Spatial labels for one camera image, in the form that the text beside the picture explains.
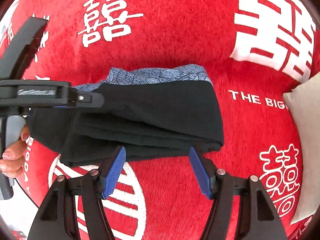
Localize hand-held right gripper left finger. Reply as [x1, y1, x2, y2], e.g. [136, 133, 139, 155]
[27, 146, 127, 240]

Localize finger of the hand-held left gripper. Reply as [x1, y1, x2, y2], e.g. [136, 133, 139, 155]
[0, 16, 48, 81]
[71, 91, 105, 108]

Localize black pants with blue trim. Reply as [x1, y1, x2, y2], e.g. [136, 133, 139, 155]
[26, 64, 225, 168]

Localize person's left hand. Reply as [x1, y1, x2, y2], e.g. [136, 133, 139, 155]
[0, 125, 31, 178]

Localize red printed blanket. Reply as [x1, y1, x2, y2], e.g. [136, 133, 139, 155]
[0, 0, 320, 240]

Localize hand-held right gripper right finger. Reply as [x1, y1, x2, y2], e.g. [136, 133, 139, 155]
[189, 146, 288, 240]

